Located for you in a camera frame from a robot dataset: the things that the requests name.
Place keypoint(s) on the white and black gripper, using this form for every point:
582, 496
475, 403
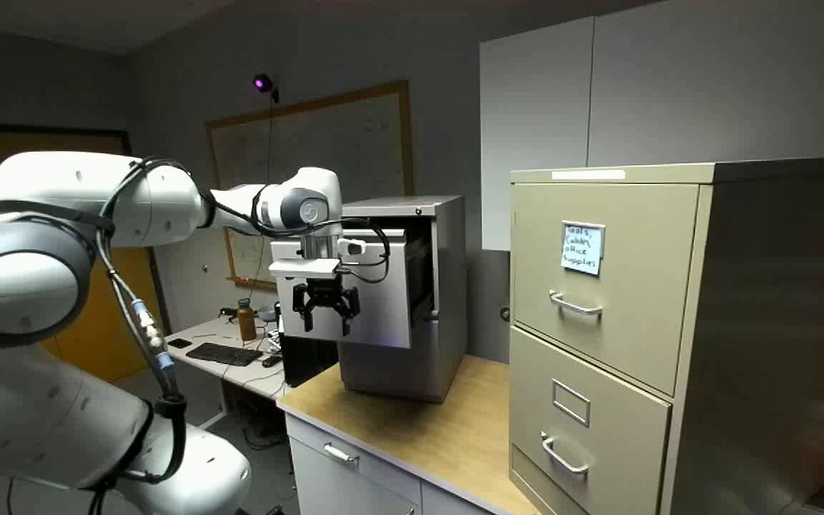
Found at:
313, 283

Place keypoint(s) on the grey drawer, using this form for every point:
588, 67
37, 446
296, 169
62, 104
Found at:
389, 268

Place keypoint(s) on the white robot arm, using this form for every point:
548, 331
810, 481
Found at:
72, 431

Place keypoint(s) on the beige upper filing drawer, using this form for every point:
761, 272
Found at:
631, 313

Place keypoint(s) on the beige filing drawer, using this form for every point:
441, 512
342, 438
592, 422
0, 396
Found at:
631, 313
582, 438

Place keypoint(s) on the beige lower filing drawer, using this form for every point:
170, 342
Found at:
582, 438

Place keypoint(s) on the brown bottle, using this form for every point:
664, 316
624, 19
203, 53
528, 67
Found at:
247, 319

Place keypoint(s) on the grey office desk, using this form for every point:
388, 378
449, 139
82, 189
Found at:
247, 393

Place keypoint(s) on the black keyboard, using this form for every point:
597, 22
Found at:
226, 355

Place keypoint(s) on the wooden top white cabinet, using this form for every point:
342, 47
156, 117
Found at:
459, 444

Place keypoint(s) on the wood framed whiteboard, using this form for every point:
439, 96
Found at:
361, 135

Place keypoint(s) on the yellow wooden door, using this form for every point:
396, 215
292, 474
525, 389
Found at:
57, 288

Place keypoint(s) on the white label card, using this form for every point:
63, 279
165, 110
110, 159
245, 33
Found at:
582, 246

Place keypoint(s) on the beige metal filing cabinet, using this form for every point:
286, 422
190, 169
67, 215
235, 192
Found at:
748, 406

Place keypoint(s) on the black camera with purple light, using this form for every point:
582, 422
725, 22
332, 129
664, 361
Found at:
268, 86

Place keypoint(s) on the white wall cabinet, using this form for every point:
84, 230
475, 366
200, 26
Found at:
659, 84

